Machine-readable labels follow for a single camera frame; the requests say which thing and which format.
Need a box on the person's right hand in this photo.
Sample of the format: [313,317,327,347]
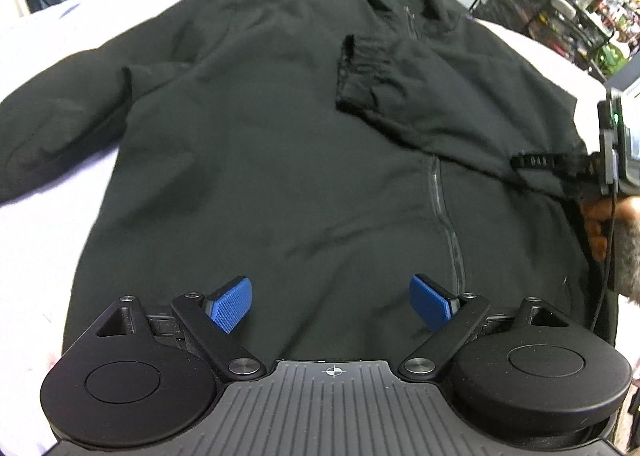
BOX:
[580,196,639,261]

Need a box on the black wire storage rack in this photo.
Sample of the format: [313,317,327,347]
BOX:
[470,0,613,82]

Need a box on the black zip jacket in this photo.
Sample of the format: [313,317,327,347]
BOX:
[0,0,618,364]

